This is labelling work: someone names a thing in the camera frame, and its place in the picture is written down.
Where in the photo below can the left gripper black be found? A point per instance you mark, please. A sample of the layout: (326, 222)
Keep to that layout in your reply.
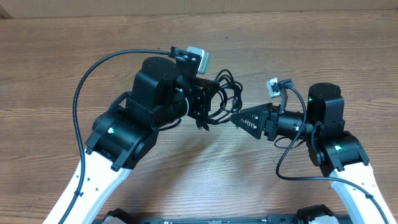
(203, 90)

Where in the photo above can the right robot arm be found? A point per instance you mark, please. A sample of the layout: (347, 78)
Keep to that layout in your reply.
(340, 156)

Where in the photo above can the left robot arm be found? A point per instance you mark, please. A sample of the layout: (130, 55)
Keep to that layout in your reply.
(165, 90)

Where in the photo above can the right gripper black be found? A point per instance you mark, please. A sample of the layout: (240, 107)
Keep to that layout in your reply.
(266, 120)

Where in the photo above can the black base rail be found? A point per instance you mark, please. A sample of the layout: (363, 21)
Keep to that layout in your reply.
(217, 220)

